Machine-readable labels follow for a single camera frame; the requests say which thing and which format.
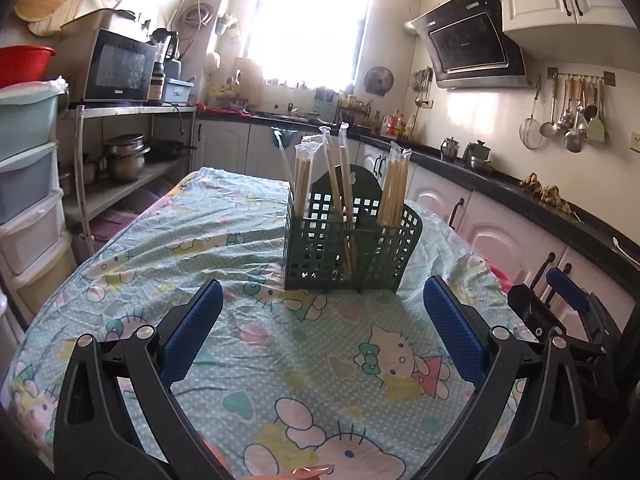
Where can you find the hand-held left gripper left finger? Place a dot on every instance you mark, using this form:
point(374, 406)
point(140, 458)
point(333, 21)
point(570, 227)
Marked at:
point(192, 330)

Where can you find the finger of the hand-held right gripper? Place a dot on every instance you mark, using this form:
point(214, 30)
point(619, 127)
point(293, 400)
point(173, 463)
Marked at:
point(567, 290)
point(525, 310)

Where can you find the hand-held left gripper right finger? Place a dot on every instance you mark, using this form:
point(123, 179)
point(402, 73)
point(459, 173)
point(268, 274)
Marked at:
point(455, 325)

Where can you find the green plastic utensil basket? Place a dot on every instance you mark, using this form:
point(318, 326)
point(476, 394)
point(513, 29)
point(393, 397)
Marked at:
point(320, 260)

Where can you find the pile of wooden chopsticks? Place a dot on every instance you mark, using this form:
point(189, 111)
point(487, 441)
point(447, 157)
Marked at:
point(395, 190)

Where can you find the thin white stick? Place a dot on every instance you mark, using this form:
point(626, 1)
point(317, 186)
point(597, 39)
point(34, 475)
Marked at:
point(286, 165)

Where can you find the person's left hand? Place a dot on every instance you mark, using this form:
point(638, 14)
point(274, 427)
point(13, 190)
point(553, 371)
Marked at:
point(300, 472)

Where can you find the pink cloth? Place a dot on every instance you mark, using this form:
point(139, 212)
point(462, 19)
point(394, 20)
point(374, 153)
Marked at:
point(500, 275)

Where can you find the white lower cabinets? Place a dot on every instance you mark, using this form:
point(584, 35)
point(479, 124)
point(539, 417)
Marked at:
point(495, 230)

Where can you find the cartoon printed tablecloth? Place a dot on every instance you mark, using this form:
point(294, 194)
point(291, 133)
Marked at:
point(280, 360)

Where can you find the ginger roots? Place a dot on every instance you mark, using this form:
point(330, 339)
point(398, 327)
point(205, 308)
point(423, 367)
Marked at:
point(545, 192)

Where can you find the black countertop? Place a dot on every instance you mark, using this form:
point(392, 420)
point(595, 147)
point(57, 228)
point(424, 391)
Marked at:
point(510, 185)

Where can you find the purple storage box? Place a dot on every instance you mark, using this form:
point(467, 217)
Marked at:
point(107, 227)

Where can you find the large steel spoon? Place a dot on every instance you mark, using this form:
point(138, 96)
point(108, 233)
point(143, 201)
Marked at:
point(573, 142)

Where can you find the steel ladle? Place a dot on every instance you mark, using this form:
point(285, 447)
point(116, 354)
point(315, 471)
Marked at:
point(547, 129)

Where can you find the green spatula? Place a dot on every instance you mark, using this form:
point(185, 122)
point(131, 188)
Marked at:
point(595, 130)

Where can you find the small steel teapot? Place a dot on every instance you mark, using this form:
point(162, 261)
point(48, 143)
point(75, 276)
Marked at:
point(450, 149)

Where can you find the stacked steel pots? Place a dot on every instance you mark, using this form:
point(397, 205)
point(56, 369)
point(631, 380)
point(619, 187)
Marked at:
point(125, 160)

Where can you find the black frying pan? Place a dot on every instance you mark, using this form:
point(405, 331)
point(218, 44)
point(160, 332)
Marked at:
point(165, 149)

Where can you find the red and yellow seasoning bottles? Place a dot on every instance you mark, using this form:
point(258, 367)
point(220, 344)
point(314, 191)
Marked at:
point(397, 125)

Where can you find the blue hanging bin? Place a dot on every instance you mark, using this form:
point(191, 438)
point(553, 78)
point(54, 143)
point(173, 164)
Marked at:
point(285, 137)

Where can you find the red cloth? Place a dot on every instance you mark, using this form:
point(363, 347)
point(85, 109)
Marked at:
point(222, 110)

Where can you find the pastel plastic drawer tower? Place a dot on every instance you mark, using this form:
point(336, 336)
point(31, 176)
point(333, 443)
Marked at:
point(27, 175)

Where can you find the metal shelf rack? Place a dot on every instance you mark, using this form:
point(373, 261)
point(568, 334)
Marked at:
point(130, 109)

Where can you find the black dish rack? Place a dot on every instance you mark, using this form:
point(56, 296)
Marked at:
point(355, 117)

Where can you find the blue plastic box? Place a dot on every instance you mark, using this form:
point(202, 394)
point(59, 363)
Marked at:
point(177, 91)

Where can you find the small round fan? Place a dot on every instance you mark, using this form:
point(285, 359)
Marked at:
point(378, 81)

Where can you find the teal knife block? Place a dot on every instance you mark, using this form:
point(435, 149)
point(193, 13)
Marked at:
point(325, 105)

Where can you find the beige cutting board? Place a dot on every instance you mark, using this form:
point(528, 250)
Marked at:
point(248, 80)

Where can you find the black range hood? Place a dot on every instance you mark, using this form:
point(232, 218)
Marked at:
point(465, 45)

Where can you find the white jug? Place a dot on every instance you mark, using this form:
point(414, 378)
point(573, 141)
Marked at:
point(214, 62)

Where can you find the black microwave oven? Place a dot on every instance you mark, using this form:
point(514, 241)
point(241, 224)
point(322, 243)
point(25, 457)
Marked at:
point(120, 67)

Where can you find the dark blender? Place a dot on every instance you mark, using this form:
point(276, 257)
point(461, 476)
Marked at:
point(162, 55)

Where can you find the red plastic basin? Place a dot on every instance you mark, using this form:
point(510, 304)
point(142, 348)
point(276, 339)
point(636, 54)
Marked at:
point(25, 62)

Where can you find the steel tray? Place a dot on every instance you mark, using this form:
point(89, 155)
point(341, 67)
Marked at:
point(97, 22)

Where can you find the window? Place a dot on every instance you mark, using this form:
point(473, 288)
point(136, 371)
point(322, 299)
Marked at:
point(310, 25)

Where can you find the wall socket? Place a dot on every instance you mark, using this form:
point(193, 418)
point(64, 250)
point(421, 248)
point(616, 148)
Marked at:
point(636, 142)

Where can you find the wall utensil rail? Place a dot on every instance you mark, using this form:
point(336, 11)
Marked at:
point(552, 75)

